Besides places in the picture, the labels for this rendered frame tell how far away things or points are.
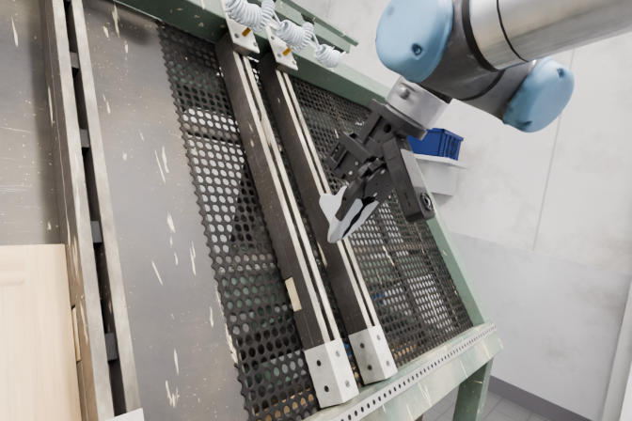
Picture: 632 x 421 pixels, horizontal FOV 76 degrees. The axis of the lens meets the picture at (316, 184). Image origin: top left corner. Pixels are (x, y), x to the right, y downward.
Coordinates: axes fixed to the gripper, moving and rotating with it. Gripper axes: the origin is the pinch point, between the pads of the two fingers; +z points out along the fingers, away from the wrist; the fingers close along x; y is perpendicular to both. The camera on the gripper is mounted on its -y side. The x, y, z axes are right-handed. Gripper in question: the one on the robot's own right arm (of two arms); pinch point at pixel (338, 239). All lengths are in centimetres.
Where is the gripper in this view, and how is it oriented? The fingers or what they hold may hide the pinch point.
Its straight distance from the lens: 60.8
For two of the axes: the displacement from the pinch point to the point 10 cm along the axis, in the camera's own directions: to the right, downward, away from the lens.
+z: -5.0, 8.0, 3.3
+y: -5.8, -6.0, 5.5
